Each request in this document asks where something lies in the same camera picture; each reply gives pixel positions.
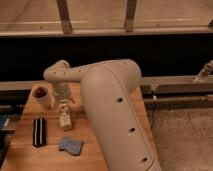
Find blue sponge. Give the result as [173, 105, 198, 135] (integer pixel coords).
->
[59, 137, 83, 156]

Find black white striped object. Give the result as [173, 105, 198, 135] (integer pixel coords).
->
[32, 118, 46, 148]

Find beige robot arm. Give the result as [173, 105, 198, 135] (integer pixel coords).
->
[43, 59, 162, 171]

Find metal frame post right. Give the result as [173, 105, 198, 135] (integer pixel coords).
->
[124, 0, 137, 32]

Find metal frame post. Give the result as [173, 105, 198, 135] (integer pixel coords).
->
[56, 0, 72, 34]
[124, 0, 137, 32]

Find dark objects at left edge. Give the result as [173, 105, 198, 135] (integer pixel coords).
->
[0, 105, 22, 158]

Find horizontal metal rail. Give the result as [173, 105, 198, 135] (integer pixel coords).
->
[0, 26, 213, 38]

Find white small bottle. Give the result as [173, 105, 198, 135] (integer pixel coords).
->
[59, 103, 72, 131]

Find white cup with brown inside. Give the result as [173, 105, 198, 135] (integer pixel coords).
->
[32, 86, 52, 108]

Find metal frame post left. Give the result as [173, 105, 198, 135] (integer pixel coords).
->
[56, 0, 72, 34]

